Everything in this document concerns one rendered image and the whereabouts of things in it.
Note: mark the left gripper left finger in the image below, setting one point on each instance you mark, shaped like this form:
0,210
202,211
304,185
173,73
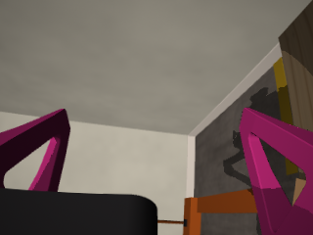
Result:
19,142

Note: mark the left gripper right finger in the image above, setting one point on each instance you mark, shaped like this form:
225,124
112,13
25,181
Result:
276,214

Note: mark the small brown block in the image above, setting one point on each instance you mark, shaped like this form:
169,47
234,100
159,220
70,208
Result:
299,185

